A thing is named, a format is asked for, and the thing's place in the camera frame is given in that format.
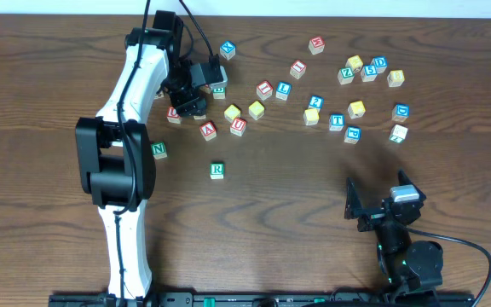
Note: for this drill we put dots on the red i block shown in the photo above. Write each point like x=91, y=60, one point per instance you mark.
x=298, y=69
x=264, y=90

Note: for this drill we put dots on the yellow K letter block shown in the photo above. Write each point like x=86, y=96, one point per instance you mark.
x=356, y=109

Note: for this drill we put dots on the red I block upper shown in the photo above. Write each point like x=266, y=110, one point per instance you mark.
x=298, y=69

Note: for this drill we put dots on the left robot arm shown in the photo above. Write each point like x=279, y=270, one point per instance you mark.
x=116, y=161

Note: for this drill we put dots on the green 7 number block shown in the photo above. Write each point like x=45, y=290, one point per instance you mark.
x=398, y=133

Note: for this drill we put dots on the red I block centre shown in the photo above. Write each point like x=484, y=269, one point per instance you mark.
x=264, y=90

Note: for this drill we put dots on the red E letter block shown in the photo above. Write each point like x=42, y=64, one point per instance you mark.
x=206, y=88

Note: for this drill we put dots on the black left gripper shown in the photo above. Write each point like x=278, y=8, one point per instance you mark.
x=189, y=105

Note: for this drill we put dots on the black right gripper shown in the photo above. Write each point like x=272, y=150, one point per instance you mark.
x=376, y=215

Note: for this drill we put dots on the blue 5 number block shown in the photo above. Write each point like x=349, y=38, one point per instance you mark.
x=368, y=73

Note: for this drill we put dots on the green B letter block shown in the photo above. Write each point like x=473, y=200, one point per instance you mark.
x=219, y=94

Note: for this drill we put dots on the green N letter block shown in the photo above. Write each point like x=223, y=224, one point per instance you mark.
x=159, y=150

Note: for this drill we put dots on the yellow S letter block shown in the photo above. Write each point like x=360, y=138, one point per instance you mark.
x=311, y=116

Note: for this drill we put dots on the yellow block far left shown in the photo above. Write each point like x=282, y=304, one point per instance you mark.
x=159, y=95

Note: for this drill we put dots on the red A letter block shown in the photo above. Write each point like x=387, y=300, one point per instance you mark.
x=208, y=130

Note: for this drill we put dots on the blue 2 number block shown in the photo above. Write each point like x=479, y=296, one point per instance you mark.
x=316, y=102

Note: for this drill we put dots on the red U block centre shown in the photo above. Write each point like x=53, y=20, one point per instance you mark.
x=238, y=127

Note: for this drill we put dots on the green R letter block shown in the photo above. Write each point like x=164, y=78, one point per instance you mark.
x=217, y=171

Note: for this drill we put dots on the yellow 8 number block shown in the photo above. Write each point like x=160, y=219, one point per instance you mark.
x=395, y=78

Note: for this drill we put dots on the yellow block centre right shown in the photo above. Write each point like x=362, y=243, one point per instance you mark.
x=256, y=110

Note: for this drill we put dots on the blue L letter block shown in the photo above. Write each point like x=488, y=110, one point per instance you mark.
x=283, y=91

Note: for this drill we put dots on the red M letter block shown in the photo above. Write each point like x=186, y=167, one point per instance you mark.
x=316, y=45

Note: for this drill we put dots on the red U block left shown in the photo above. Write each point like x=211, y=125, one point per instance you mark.
x=173, y=117

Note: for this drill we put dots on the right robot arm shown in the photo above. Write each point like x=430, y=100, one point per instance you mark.
x=410, y=266

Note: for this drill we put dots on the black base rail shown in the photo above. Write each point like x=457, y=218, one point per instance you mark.
x=297, y=300

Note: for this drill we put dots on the blue D block right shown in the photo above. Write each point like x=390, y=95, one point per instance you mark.
x=400, y=113

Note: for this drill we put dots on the yellow block centre left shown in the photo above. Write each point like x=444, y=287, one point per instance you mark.
x=231, y=113

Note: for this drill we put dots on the green Z letter block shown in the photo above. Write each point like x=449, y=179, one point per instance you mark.
x=345, y=75

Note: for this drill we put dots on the blue T letter block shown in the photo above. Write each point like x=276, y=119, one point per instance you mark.
x=336, y=122

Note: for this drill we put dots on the blue D block upper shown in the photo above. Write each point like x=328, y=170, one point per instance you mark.
x=380, y=63

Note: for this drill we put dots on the blue d block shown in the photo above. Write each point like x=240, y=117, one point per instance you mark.
x=380, y=63
x=400, y=113

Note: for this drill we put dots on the red u block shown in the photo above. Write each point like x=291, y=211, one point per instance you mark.
x=173, y=117
x=238, y=127

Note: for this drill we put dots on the blue X letter block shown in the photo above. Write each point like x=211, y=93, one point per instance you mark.
x=228, y=50

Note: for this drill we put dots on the yellow block upper right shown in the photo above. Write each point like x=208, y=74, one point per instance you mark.
x=354, y=63

